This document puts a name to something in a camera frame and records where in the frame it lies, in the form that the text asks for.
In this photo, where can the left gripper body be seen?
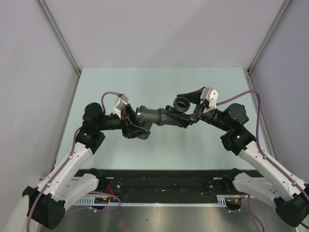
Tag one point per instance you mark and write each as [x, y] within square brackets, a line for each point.
[125, 113]

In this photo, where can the grey pipe tee fitting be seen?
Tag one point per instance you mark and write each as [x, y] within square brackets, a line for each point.
[169, 108]

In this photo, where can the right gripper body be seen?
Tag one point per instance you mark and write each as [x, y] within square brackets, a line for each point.
[199, 110]

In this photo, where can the white slotted cable duct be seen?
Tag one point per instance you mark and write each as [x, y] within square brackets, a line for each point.
[103, 201]

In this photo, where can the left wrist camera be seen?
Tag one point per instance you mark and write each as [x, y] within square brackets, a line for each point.
[120, 104]

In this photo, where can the large grey pipe adapter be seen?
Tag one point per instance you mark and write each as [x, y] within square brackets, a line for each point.
[145, 115]

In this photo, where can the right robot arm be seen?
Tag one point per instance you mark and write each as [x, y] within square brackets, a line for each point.
[283, 191]

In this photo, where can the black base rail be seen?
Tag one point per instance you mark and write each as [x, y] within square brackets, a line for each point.
[166, 186]

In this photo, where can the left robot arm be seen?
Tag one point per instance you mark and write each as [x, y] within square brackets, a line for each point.
[50, 199]

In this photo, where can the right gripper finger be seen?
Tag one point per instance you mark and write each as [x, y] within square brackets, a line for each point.
[193, 97]
[180, 120]

